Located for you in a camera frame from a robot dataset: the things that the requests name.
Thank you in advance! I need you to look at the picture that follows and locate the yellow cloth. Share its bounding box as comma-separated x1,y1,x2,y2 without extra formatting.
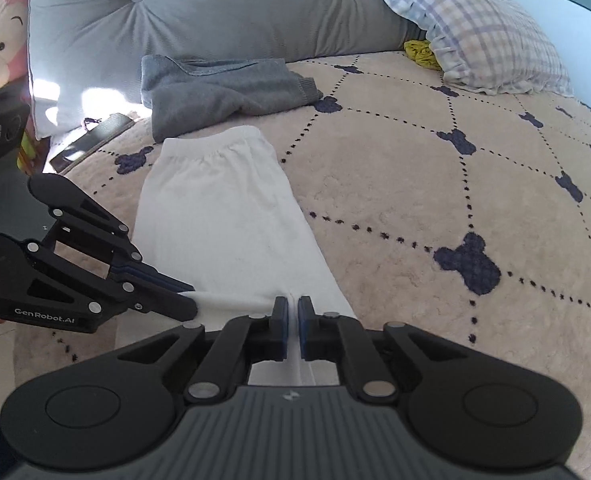
404,39,442,72

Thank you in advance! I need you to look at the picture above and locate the black phone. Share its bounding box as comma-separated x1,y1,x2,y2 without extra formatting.
50,112,136,173

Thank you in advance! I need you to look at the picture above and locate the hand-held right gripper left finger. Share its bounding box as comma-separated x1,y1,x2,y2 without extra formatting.
118,296,291,405

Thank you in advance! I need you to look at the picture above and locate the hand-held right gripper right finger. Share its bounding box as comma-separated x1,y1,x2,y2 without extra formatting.
298,296,473,405

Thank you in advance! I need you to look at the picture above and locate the blue and white wardrobe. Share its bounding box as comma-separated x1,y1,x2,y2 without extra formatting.
495,0,591,111

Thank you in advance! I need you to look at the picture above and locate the white long-sleeve shirt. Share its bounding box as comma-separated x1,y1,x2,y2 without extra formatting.
118,126,359,387

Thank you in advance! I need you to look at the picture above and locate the grey padded headboard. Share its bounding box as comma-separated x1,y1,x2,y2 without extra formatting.
27,0,481,138

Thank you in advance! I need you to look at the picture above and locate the grey sweater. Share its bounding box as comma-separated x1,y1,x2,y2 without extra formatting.
140,54,323,143

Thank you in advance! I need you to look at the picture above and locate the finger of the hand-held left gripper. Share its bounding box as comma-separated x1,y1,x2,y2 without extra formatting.
28,174,195,295
20,239,198,334

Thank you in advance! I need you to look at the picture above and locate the purple plaid pillow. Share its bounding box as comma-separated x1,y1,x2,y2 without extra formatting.
374,0,573,97

